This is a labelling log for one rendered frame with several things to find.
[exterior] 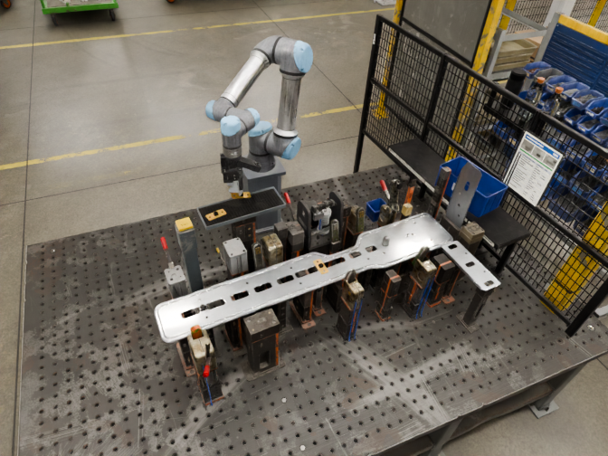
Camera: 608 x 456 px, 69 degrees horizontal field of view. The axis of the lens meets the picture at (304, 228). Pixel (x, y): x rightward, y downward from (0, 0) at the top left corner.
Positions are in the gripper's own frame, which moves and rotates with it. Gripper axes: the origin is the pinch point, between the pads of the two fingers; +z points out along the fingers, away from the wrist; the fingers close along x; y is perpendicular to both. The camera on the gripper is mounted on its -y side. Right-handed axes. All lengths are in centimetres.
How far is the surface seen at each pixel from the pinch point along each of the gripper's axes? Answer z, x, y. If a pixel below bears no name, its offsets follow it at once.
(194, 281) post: 43, 9, 26
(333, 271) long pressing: 24, 34, -33
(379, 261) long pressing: 24, 33, -55
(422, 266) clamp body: 20, 43, -70
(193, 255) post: 25.1, 8.9, 24.4
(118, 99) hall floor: 124, -339, 84
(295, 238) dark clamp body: 18.2, 15.6, -20.9
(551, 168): -12, 29, -131
